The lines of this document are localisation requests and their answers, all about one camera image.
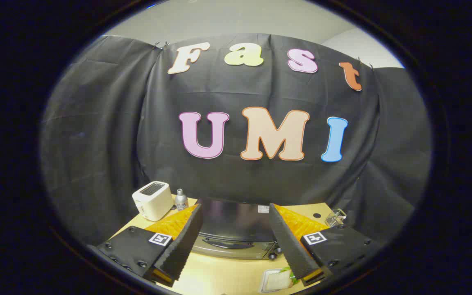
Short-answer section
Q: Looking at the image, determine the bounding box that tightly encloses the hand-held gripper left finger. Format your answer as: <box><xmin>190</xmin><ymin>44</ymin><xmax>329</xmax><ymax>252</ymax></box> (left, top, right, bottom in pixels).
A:
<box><xmin>97</xmin><ymin>204</ymin><xmax>204</xmax><ymax>287</ymax></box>

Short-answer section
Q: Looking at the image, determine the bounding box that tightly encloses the white bread toaster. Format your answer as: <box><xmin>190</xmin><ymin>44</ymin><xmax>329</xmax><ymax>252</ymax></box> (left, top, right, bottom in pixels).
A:
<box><xmin>132</xmin><ymin>181</ymin><xmax>174</xmax><ymax>222</ymax></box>

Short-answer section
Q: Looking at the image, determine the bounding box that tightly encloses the white plastic tray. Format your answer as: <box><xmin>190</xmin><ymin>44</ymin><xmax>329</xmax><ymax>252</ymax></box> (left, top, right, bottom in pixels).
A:
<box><xmin>259</xmin><ymin>268</ymin><xmax>298</xmax><ymax>294</ymax></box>

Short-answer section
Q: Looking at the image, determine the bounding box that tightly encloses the black toaster oven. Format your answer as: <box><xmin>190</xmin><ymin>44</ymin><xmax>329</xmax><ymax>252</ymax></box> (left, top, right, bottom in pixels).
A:
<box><xmin>193</xmin><ymin>198</ymin><xmax>286</xmax><ymax>261</ymax></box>

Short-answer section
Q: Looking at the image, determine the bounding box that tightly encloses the silver metal bottle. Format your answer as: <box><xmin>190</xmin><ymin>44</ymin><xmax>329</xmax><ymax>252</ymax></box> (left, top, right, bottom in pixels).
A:
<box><xmin>175</xmin><ymin>188</ymin><xmax>189</xmax><ymax>211</ymax></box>

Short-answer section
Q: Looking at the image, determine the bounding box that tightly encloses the lettuce sandwich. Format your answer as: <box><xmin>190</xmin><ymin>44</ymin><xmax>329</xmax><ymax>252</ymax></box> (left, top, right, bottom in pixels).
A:
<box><xmin>267</xmin><ymin>267</ymin><xmax>299</xmax><ymax>292</ymax></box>

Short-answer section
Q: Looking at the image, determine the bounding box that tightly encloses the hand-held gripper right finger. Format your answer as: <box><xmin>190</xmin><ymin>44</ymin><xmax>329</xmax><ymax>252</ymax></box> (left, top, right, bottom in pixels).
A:
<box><xmin>269</xmin><ymin>203</ymin><xmax>380</xmax><ymax>286</ymax></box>

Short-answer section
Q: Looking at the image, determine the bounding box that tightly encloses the wire mesh holder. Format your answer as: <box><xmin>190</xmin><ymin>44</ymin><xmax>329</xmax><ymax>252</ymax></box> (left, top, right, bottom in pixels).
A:
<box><xmin>325</xmin><ymin>208</ymin><xmax>347</xmax><ymax>228</ymax></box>

